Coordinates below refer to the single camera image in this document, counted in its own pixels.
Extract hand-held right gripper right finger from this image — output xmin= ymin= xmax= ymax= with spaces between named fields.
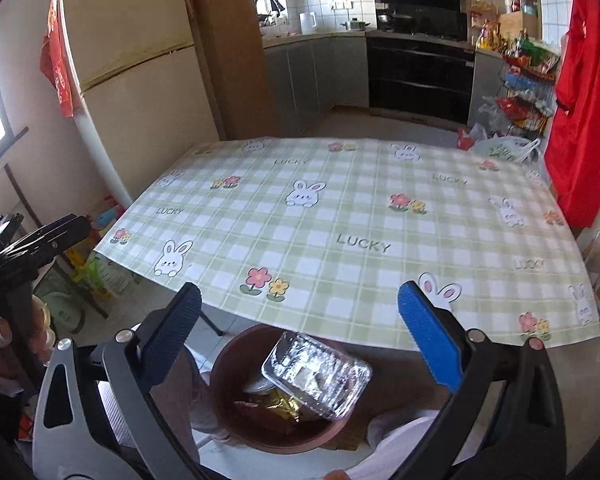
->
xmin=397 ymin=280 xmax=568 ymax=480

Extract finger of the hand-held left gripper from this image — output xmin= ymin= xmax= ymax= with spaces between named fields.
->
xmin=0 ymin=214 xmax=92 ymax=261
xmin=0 ymin=247 xmax=58 ymax=295

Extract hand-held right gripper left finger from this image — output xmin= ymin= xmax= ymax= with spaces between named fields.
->
xmin=32 ymin=281 xmax=203 ymax=480

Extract brown trash bin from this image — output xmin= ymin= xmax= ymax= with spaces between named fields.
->
xmin=211 ymin=324 xmax=353 ymax=456

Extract clear plastic container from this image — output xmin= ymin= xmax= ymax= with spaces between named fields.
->
xmin=261 ymin=331 xmax=373 ymax=421

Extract gold foil wrapper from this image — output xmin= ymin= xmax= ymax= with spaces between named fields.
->
xmin=235 ymin=389 xmax=306 ymax=423

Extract black table leg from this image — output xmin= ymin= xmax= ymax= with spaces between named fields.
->
xmin=200 ymin=310 xmax=226 ymax=337

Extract green printed bag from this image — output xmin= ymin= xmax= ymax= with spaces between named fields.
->
xmin=75 ymin=250 xmax=131 ymax=301

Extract flat cardboard sheet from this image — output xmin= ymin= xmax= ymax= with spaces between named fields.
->
xmin=325 ymin=430 xmax=368 ymax=453

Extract green checked rabbit tablecloth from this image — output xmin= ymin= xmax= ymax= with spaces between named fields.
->
xmin=94 ymin=136 xmax=600 ymax=352

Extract red hanging cloth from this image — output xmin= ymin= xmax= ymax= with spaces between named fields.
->
xmin=39 ymin=0 xmax=78 ymax=120

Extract cream refrigerator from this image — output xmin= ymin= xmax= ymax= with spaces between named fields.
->
xmin=55 ymin=0 xmax=221 ymax=206

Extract white green shopping bag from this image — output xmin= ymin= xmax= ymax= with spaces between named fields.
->
xmin=467 ymin=136 xmax=541 ymax=165

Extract thin white plastic bag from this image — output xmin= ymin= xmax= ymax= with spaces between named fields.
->
xmin=472 ymin=95 xmax=501 ymax=138

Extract black built-in oven stove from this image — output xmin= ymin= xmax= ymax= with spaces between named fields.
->
xmin=366 ymin=32 xmax=476 ymax=126

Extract red apron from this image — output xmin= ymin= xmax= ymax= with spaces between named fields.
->
xmin=545 ymin=0 xmax=600 ymax=228

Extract grey lower kitchen cabinets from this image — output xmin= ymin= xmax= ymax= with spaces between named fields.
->
xmin=262 ymin=35 xmax=370 ymax=136

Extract row of condiment bottles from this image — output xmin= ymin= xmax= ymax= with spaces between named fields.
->
xmin=472 ymin=10 xmax=511 ymax=53

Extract black wok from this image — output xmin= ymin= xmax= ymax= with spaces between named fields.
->
xmin=377 ymin=12 xmax=416 ymax=28

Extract black kitchen faucet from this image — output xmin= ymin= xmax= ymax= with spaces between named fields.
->
xmin=254 ymin=0 xmax=286 ymax=26

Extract cardboard box on counter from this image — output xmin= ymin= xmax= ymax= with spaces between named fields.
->
xmin=497 ymin=11 xmax=538 ymax=41

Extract black range hood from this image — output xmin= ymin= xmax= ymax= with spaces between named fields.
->
xmin=370 ymin=0 xmax=470 ymax=41

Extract black wire storage rack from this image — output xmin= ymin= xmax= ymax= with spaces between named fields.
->
xmin=492 ymin=40 xmax=561 ymax=141

